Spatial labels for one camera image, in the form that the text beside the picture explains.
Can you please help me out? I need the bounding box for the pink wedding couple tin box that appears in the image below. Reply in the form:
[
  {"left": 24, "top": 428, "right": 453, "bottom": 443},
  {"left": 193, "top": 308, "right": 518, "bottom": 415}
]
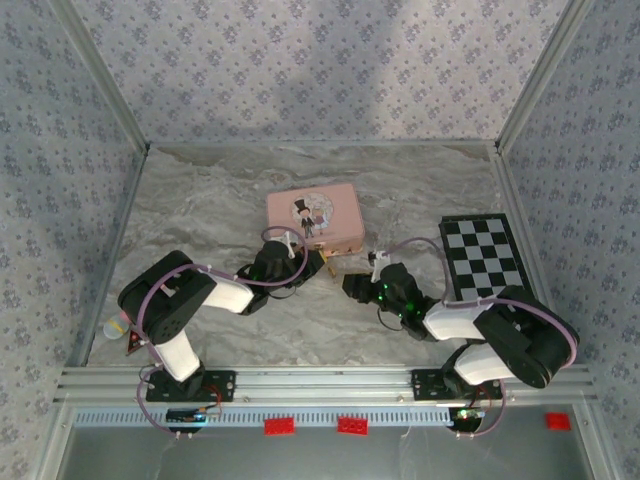
[{"left": 265, "top": 182, "right": 367, "bottom": 257}]

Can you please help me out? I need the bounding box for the black grey chessboard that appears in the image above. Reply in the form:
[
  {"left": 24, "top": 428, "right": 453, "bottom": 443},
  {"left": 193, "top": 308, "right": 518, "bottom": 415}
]
[{"left": 438, "top": 213, "right": 539, "bottom": 304}]

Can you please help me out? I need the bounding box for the right base circuit board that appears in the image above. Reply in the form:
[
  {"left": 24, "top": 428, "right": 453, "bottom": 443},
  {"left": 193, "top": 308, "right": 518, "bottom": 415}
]
[{"left": 449, "top": 407, "right": 489, "bottom": 432}]

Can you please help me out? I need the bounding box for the base circuit board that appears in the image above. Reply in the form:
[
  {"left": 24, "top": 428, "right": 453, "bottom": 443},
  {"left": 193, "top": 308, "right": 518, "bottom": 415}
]
[
  {"left": 449, "top": 407, "right": 489, "bottom": 432},
  {"left": 165, "top": 407, "right": 224, "bottom": 427}
]

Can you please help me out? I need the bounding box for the red black triangle sign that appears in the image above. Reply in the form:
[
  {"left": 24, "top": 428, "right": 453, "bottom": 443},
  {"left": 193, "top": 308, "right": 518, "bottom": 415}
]
[{"left": 124, "top": 327, "right": 147, "bottom": 358}]

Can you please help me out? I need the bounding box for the grey metal tray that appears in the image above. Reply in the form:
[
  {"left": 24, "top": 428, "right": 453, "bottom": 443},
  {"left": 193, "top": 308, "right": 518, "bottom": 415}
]
[{"left": 37, "top": 407, "right": 619, "bottom": 480}]

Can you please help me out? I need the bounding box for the clear bottle with yellow band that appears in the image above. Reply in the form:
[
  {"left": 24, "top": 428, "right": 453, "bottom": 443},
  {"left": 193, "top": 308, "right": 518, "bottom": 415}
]
[{"left": 102, "top": 312, "right": 134, "bottom": 342}]

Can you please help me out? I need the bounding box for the left base circuit board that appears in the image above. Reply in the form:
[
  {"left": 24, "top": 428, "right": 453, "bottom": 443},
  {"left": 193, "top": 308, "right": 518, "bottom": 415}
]
[{"left": 165, "top": 407, "right": 224, "bottom": 427}]

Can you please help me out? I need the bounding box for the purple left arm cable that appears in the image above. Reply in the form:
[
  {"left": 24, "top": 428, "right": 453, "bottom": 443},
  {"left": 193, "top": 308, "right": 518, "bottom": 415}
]
[{"left": 117, "top": 225, "right": 309, "bottom": 351}]

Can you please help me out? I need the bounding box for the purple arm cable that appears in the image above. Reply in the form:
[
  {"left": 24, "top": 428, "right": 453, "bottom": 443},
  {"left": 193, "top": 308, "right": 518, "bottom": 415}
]
[
  {"left": 374, "top": 237, "right": 581, "bottom": 371},
  {"left": 117, "top": 225, "right": 309, "bottom": 351}
]

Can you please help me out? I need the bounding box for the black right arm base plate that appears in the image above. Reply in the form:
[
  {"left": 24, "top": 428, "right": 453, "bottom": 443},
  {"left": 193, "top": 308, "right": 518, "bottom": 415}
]
[{"left": 410, "top": 368, "right": 501, "bottom": 402}]

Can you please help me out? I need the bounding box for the aluminium mounting rail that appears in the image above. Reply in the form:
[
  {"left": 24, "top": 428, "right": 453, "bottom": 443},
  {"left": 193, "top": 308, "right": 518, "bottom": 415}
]
[{"left": 54, "top": 363, "right": 599, "bottom": 404}]

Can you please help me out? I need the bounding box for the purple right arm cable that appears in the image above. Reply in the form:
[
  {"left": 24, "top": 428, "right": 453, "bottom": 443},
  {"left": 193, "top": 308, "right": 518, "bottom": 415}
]
[{"left": 374, "top": 237, "right": 581, "bottom": 371}]

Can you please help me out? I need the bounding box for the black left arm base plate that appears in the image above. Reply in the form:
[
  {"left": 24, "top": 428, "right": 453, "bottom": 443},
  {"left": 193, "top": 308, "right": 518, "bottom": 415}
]
[{"left": 145, "top": 368, "right": 237, "bottom": 404}]

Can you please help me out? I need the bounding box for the slotted grey cable duct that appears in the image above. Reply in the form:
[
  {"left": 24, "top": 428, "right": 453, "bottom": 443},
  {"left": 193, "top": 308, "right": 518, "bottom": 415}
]
[{"left": 72, "top": 405, "right": 454, "bottom": 427}]

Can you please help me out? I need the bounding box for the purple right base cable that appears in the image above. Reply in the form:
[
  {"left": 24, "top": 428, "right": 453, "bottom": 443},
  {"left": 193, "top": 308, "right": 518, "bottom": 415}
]
[{"left": 454, "top": 379, "right": 507, "bottom": 440}]

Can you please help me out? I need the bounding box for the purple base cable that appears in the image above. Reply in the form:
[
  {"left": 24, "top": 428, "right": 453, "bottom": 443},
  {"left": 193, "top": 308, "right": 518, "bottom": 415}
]
[
  {"left": 135, "top": 364, "right": 226, "bottom": 442},
  {"left": 454, "top": 379, "right": 507, "bottom": 440}
]

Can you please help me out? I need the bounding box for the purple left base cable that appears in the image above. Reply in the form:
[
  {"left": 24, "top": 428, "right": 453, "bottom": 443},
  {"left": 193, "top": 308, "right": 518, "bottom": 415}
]
[{"left": 135, "top": 364, "right": 226, "bottom": 442}]

